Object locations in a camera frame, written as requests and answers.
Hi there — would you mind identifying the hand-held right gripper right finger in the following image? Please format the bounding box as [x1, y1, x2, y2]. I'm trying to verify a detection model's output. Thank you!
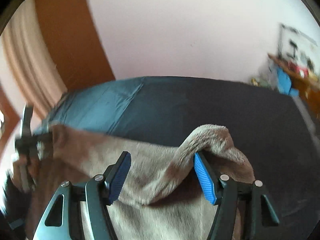
[194, 152, 280, 240]

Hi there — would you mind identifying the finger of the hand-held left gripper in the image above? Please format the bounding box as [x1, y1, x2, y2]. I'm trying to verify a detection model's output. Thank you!
[32, 132, 53, 146]

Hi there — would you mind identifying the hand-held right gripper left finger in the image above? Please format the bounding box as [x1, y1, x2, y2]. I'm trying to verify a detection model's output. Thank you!
[32, 151, 132, 240]

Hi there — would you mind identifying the brown fleece garment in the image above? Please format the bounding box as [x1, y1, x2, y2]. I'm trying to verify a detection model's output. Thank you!
[11, 124, 255, 240]

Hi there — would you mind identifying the person's dark clothing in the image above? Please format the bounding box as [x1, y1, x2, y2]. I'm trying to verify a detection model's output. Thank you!
[0, 175, 28, 240]

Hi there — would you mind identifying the beige curtain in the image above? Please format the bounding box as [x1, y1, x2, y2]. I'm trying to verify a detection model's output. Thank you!
[0, 0, 68, 120]

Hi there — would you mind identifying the brown wooden panel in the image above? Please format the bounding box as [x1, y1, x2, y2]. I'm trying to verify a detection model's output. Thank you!
[34, 0, 116, 92]

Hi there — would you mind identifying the blue bag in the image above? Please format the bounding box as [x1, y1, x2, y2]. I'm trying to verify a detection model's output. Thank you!
[276, 67, 299, 97]

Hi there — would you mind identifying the wooden desk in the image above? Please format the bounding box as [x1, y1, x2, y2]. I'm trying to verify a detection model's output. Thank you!
[267, 52, 320, 110]

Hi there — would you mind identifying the red box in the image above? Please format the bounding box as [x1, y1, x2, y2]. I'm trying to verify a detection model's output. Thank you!
[287, 64, 309, 77]

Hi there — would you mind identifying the black desk lamp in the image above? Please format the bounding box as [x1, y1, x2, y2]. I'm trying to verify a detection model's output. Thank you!
[279, 23, 318, 55]

